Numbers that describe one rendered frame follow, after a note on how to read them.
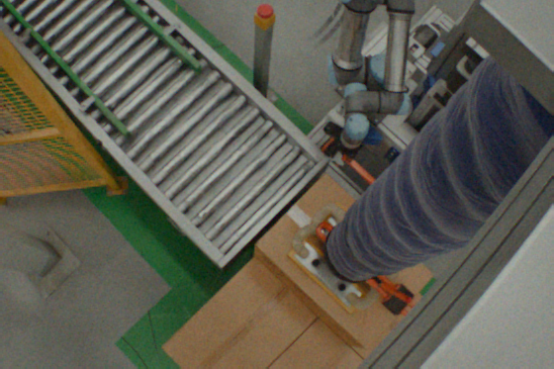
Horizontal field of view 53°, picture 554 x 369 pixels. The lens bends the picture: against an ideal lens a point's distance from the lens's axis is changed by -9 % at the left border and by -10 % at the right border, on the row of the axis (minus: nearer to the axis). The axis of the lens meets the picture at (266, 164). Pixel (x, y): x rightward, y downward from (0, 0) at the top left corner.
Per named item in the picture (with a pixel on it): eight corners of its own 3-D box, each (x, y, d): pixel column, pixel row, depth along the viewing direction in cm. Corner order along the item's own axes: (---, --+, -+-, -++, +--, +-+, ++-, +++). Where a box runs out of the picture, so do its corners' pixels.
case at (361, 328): (253, 255, 272) (254, 243, 233) (315, 193, 280) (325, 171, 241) (349, 346, 262) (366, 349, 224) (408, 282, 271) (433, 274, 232)
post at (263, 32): (251, 98, 349) (253, 14, 252) (259, 90, 350) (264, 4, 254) (259, 106, 348) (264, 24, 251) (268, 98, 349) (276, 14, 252)
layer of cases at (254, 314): (171, 343, 298) (160, 346, 259) (308, 210, 319) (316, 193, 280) (336, 498, 279) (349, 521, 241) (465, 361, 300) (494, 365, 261)
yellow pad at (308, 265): (286, 254, 232) (287, 253, 227) (304, 235, 234) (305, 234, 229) (349, 315, 227) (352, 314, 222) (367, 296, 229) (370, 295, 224)
